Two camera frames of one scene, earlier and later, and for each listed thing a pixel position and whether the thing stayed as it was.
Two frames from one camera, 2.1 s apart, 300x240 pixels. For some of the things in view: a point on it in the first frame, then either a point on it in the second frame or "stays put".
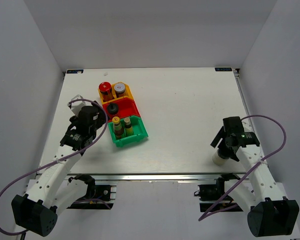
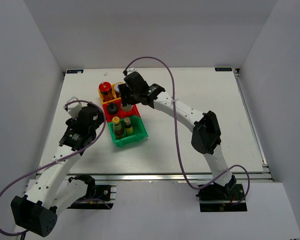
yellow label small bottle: (129, 127) stays put
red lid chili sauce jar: (105, 88) stays put
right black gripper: (220, 135) → (124, 91)
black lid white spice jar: (221, 156) → (127, 108)
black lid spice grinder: (112, 108) stays put
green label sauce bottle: (118, 131) stays put
